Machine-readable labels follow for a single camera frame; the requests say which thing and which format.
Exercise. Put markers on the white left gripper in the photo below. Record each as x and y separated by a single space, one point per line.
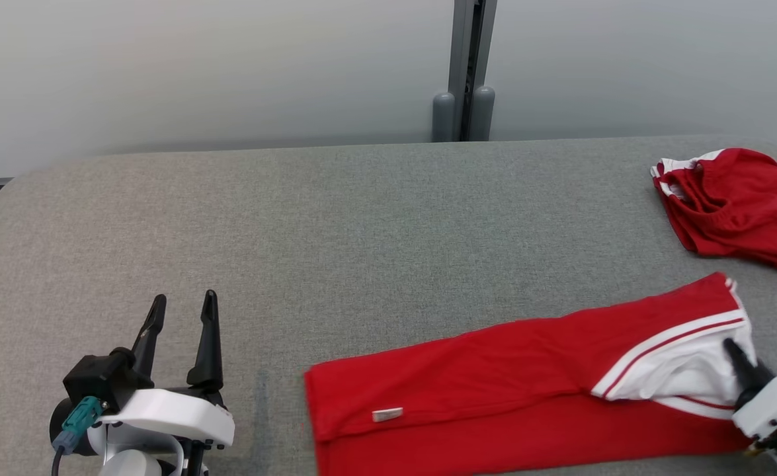
176 416

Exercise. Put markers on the red shorts with white trim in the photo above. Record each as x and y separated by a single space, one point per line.
738 211

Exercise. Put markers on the red and white shirt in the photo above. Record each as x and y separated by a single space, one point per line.
461 377

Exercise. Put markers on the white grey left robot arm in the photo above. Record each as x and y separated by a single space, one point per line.
130 463

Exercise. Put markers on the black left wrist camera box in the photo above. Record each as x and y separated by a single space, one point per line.
97 380

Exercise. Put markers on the grey double partition post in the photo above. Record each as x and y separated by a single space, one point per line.
459 66

